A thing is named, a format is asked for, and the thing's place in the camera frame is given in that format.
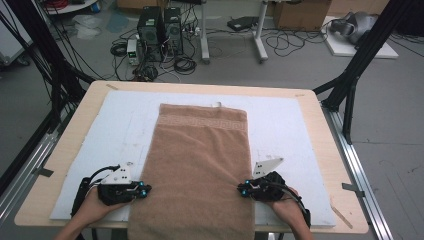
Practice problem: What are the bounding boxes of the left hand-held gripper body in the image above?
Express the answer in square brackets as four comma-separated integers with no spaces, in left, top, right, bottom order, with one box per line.
[96,162,140,206]

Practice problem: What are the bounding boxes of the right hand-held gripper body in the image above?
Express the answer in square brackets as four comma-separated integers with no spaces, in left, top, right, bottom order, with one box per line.
[249,157,288,203]

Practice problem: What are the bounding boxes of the tan towel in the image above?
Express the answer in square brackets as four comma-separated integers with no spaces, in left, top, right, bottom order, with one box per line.
[127,103,256,240]

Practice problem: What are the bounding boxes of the person's left hand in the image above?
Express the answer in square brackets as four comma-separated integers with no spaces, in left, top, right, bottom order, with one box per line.
[70,186,130,223]

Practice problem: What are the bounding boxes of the white grid mat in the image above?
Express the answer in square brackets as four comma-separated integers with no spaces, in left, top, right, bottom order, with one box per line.
[49,90,336,228]

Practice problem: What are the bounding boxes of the grey tape piece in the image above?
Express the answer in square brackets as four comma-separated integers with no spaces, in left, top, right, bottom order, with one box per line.
[341,182,366,199]
[33,166,55,179]

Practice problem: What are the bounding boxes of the thin wooden stick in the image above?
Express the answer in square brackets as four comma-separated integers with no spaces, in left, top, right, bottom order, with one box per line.
[329,203,354,230]

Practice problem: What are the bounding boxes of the white power supply unit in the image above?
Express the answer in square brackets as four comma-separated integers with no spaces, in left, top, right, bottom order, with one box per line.
[126,38,144,66]

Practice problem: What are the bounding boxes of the large black computer tower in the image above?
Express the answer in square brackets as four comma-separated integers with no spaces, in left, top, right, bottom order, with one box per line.
[137,5,165,63]

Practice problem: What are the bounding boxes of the slim black computer tower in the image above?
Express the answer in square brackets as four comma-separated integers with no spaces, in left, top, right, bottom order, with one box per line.
[163,7,184,56]

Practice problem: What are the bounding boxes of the white floor board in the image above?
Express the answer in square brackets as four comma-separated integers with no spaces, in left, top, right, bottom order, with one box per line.
[321,15,400,60]

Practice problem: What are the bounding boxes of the flat black device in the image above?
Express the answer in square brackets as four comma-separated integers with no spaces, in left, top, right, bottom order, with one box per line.
[227,15,264,33]

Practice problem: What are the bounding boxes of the clear plastic sheet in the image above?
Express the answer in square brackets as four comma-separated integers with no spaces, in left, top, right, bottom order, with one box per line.
[71,14,103,40]

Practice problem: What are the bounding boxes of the large cardboard box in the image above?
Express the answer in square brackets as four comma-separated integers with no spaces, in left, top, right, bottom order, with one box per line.
[273,0,333,32]

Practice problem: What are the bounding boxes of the low cardboard box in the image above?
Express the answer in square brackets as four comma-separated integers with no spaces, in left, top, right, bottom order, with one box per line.
[116,0,170,11]

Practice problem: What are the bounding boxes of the grey helmet-like device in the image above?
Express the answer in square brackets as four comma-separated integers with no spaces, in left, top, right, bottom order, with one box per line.
[329,11,380,46]

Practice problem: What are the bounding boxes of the round white table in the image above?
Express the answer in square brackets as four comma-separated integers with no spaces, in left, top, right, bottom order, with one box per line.
[43,0,100,16]

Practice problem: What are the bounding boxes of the aluminium rail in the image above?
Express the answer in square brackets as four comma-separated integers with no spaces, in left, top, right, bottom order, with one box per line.
[321,102,395,240]
[0,109,76,228]

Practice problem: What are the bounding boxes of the tangled cable bundle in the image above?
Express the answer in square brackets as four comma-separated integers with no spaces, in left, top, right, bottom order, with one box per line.
[132,64,160,83]

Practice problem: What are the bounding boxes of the small coiled black cable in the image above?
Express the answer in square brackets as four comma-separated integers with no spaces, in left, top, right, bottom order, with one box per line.
[109,41,129,58]

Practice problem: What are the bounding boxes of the loose black floor cables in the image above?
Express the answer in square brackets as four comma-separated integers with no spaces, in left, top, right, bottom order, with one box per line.
[264,28,330,58]

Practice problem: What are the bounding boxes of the black metal stand with cables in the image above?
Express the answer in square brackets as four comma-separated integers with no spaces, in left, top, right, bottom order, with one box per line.
[0,0,96,134]

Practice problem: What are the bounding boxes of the white desk frame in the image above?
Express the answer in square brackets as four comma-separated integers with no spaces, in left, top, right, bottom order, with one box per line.
[199,0,270,65]

